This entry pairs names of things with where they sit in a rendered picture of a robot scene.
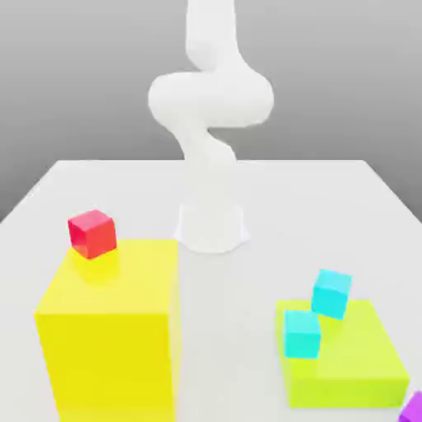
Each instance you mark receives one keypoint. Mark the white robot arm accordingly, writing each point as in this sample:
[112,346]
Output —
[211,99]

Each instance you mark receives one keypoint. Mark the small red cube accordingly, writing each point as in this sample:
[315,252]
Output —
[94,234]

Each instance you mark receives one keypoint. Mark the small cyan cube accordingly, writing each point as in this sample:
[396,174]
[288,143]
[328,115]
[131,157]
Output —
[301,334]
[330,294]

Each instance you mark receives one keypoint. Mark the small purple cube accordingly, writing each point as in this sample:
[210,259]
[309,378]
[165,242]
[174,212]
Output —
[413,410]

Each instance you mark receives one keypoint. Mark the large yellow box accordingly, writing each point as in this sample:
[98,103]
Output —
[108,336]

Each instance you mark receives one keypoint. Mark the large lime green box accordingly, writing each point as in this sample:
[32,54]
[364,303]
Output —
[352,366]

